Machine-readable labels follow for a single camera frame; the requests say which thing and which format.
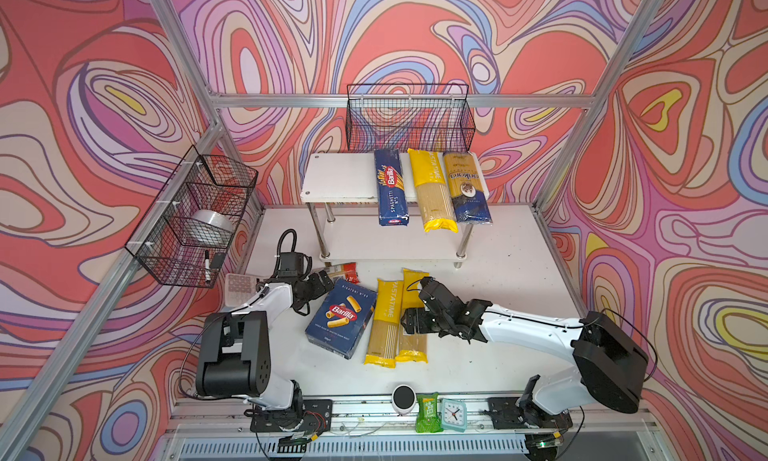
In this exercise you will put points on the round black white speaker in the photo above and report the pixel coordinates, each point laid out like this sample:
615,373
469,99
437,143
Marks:
403,399

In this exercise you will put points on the yellow spaghetti bag with barcode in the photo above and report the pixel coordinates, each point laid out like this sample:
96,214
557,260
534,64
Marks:
411,348

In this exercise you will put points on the red spaghetti bag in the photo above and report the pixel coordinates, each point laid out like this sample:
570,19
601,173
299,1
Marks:
344,271

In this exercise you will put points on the black wire basket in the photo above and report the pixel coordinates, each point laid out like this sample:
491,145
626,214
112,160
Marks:
199,181
424,116

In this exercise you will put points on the blue Barilla spaghetti box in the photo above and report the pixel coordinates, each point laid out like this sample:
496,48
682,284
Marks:
392,203

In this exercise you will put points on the aluminium frame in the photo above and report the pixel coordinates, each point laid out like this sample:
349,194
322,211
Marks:
97,109

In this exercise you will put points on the white two-tier shelf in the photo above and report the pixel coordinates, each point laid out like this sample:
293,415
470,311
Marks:
340,192

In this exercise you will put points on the blue Barilla rigatoni box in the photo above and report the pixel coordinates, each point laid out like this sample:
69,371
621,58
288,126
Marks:
342,318

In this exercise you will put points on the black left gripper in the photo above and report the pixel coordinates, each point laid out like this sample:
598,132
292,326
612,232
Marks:
318,288

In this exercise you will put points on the yellow Pastatime spaghetti bag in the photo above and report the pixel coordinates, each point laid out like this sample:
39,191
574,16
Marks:
383,342
432,192

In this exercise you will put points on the blue Ankara spaghetti bag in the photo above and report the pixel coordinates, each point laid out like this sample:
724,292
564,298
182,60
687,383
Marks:
466,190

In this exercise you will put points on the green snack bag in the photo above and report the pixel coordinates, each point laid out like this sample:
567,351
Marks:
428,419

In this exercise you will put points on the teal alarm clock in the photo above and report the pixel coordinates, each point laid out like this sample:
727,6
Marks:
453,415

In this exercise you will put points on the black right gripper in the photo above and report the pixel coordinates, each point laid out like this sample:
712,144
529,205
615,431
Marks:
420,327

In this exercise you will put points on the white tape roll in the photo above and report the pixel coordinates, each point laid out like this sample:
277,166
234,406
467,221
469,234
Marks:
210,228

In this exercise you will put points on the black wire basket back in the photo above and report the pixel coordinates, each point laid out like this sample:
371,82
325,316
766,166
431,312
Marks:
424,116

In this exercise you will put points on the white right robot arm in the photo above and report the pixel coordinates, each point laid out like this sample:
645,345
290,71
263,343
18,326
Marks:
605,365

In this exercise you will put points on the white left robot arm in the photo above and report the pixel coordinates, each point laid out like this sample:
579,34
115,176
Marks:
234,360

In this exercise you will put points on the black wire basket left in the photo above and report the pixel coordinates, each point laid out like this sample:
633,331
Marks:
199,181

